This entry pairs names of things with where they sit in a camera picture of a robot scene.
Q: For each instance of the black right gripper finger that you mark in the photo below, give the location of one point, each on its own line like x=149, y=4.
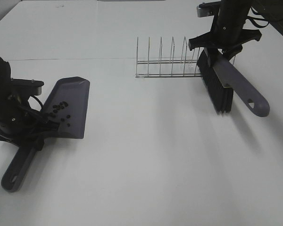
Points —
x=204, y=40
x=247, y=35

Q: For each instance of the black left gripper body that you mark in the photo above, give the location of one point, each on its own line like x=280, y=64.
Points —
x=18, y=119

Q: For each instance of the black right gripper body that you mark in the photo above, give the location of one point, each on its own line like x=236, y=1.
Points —
x=226, y=30

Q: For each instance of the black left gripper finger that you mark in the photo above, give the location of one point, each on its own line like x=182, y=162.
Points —
x=50, y=128
x=15, y=141

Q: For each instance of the pile of coffee beans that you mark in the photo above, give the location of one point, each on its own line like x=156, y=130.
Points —
x=59, y=112

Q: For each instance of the purple plastic dustpan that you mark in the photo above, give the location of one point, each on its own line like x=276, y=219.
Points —
x=74, y=90

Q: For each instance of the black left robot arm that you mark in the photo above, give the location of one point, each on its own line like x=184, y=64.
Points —
x=5, y=85

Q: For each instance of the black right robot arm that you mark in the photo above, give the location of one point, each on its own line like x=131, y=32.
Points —
x=235, y=5

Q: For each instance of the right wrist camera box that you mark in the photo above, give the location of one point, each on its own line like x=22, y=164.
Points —
x=208, y=9

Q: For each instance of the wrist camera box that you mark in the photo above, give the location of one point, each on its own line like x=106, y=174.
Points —
x=27, y=87
x=208, y=9

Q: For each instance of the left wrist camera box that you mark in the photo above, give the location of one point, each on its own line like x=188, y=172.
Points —
x=27, y=87

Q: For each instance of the metal wire dish rack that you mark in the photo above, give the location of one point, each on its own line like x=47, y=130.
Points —
x=160, y=62

